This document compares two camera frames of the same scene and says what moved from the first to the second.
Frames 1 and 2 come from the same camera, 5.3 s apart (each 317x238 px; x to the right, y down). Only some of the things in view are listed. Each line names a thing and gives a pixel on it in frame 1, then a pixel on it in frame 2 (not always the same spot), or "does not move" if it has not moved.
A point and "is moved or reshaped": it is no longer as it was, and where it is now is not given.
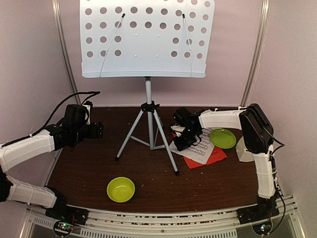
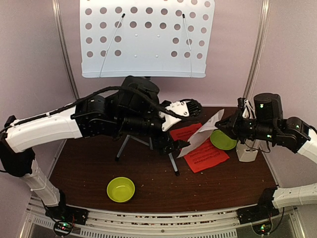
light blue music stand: x=145 y=39 does not move
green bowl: x=121 y=189 does not move
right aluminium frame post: x=258 y=51 does not move
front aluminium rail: x=214 y=224 does not move
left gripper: x=92 y=134 -> x=160 y=144
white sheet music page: x=200 y=151 is moved or reshaped
